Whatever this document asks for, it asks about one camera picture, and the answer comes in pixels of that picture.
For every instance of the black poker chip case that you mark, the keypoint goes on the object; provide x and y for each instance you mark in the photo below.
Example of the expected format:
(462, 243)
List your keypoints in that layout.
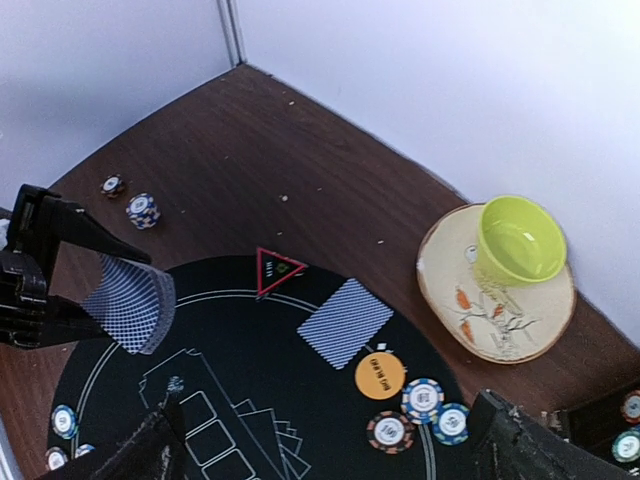
(594, 425)

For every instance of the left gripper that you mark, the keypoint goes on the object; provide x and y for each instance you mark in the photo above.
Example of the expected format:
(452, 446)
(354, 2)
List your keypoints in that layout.
(28, 318)

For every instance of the green plastic bowl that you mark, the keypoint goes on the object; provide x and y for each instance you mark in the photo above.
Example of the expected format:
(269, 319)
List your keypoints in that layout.
(519, 244)

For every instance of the blue card top seat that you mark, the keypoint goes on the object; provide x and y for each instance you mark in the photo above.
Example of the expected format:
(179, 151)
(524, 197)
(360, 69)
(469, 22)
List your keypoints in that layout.
(345, 323)

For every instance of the blue fifty chip top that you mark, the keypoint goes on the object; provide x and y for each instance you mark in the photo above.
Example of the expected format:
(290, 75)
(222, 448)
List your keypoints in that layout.
(450, 424)

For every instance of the red triangular token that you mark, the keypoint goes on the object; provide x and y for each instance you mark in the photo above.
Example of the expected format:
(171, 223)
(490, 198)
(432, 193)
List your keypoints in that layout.
(273, 269)

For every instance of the orange big blind button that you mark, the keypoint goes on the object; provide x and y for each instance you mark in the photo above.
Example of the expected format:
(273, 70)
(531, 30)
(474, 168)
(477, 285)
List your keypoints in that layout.
(380, 375)

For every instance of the red five chip row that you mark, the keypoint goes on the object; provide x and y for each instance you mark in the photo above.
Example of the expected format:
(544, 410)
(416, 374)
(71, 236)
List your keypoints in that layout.
(630, 407)

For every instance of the round black poker mat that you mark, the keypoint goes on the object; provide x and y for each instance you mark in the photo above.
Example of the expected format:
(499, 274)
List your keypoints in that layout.
(258, 401)

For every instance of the blue ten chip top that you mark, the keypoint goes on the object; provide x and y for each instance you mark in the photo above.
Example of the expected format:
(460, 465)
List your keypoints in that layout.
(421, 400)

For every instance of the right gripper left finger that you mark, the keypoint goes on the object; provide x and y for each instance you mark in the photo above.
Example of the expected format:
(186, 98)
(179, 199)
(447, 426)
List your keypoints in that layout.
(156, 450)

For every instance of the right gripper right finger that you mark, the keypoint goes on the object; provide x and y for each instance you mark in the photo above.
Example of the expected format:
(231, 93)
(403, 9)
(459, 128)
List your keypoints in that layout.
(506, 443)

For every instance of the beige bird plate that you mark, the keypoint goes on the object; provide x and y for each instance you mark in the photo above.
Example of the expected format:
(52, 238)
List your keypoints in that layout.
(503, 325)

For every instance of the green twenty chip row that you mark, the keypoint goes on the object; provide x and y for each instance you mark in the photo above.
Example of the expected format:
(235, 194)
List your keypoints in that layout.
(626, 446)

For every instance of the black hundred chip top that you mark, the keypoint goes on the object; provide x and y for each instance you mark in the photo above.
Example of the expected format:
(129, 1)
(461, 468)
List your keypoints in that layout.
(390, 432)

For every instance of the left aluminium post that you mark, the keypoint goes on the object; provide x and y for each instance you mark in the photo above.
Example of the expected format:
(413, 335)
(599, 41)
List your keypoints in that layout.
(230, 22)

